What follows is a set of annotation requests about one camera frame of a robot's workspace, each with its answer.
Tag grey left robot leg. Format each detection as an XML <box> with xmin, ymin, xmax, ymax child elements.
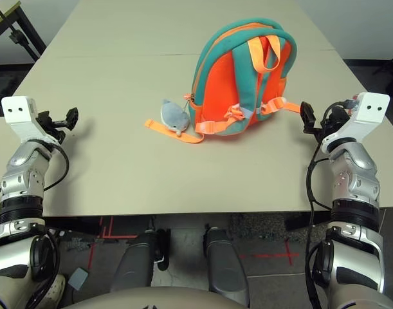
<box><xmin>111</xmin><ymin>230</ymin><xmax>171</xmax><ymax>292</ymax></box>

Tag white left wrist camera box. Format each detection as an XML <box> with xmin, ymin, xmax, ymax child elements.
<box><xmin>1</xmin><ymin>95</ymin><xmax>57</xmax><ymax>144</ymax></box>

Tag grey plush dolphin keychain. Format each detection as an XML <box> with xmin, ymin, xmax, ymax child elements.
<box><xmin>160</xmin><ymin>98</ymin><xmax>190</xmax><ymax>138</ymax></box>

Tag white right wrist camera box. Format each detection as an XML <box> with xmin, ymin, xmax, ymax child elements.
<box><xmin>321</xmin><ymin>92</ymin><xmax>391</xmax><ymax>154</ymax></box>

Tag beige robot torso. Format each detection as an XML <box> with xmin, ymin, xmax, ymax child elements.
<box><xmin>66</xmin><ymin>286</ymin><xmax>248</xmax><ymax>309</ymax></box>

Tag white perforated clog shoe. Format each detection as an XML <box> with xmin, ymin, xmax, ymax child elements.
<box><xmin>38</xmin><ymin>273</ymin><xmax>67</xmax><ymax>309</ymax></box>

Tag red tape corner marks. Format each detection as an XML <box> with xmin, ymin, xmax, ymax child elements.
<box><xmin>88</xmin><ymin>217</ymin><xmax>139</xmax><ymax>268</ymax></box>

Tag grey floor pedal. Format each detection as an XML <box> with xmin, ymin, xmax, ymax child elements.
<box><xmin>69</xmin><ymin>268</ymin><xmax>89</xmax><ymax>290</ymax></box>

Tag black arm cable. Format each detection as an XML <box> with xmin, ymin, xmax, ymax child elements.
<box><xmin>0</xmin><ymin>143</ymin><xmax>70</xmax><ymax>309</ymax></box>
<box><xmin>304</xmin><ymin>101</ymin><xmax>345</xmax><ymax>309</ymax></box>

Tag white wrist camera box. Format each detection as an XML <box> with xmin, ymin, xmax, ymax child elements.
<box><xmin>1</xmin><ymin>95</ymin><xmax>57</xmax><ymax>144</ymax></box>
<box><xmin>321</xmin><ymin>92</ymin><xmax>391</xmax><ymax>154</ymax></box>

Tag grey right robot leg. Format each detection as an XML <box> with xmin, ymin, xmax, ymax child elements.
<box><xmin>203</xmin><ymin>227</ymin><xmax>250</xmax><ymax>306</ymax></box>

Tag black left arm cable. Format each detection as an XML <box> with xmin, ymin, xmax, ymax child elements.
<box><xmin>0</xmin><ymin>143</ymin><xmax>70</xmax><ymax>309</ymax></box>

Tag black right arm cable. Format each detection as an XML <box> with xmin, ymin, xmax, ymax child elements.
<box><xmin>304</xmin><ymin>101</ymin><xmax>345</xmax><ymax>309</ymax></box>

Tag orange and teal backpack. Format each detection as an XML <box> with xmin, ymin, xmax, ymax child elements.
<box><xmin>144</xmin><ymin>17</ymin><xmax>303</xmax><ymax>144</ymax></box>

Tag black pole with clamp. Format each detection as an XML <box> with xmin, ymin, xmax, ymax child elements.
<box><xmin>0</xmin><ymin>0</ymin><xmax>26</xmax><ymax>46</ymax></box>

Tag black framed side table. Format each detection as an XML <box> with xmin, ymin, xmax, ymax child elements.
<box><xmin>0</xmin><ymin>0</ymin><xmax>48</xmax><ymax>62</ymax></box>

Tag grey robot leg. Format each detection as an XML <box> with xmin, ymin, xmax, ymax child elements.
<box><xmin>203</xmin><ymin>227</ymin><xmax>250</xmax><ymax>306</ymax></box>
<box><xmin>111</xmin><ymin>230</ymin><xmax>171</xmax><ymax>292</ymax></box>

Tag red tape cross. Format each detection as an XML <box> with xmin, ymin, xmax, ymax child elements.
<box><xmin>241</xmin><ymin>239</ymin><xmax>300</xmax><ymax>267</ymax></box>

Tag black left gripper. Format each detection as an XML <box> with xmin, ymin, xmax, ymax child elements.
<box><xmin>36</xmin><ymin>108</ymin><xmax>80</xmax><ymax>144</ymax></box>

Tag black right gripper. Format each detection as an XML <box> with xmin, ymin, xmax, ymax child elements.
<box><xmin>300</xmin><ymin>101</ymin><xmax>348</xmax><ymax>142</ymax></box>

